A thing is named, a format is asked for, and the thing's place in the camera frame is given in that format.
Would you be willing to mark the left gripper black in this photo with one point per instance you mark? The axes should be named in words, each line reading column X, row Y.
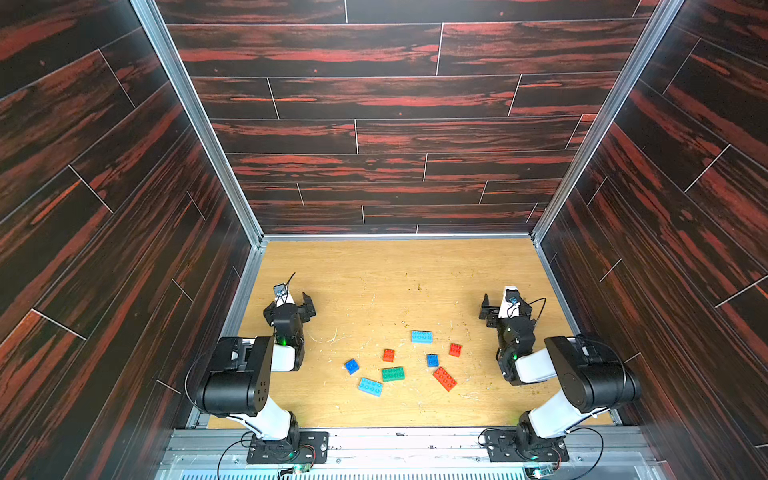
column 291, row 309

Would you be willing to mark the light blue long lego brick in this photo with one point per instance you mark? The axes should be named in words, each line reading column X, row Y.
column 421, row 337

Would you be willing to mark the red long lego brick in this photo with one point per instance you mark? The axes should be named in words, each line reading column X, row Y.
column 444, row 379

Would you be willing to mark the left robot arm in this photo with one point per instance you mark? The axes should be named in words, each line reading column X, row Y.
column 236, row 382

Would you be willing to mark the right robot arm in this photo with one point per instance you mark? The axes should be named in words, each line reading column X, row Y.
column 591, row 375

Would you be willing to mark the small red lego right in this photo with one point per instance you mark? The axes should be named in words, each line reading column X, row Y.
column 455, row 350

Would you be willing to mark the light blue lego front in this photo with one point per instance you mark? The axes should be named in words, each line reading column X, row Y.
column 370, row 387

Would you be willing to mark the green long lego brick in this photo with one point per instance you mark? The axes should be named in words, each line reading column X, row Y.
column 393, row 374

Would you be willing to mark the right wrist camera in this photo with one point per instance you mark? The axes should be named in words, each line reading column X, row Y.
column 511, row 303

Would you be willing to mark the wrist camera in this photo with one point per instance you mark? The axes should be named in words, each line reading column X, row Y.
column 511, row 303
column 282, row 293

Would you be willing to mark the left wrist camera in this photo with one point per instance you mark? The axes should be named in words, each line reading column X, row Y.
column 282, row 293

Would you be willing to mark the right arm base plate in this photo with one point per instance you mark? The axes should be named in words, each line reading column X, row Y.
column 514, row 445

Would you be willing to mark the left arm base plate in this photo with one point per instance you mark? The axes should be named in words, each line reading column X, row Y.
column 300, row 447

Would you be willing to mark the aluminium front rail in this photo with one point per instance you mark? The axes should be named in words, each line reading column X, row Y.
column 414, row 453

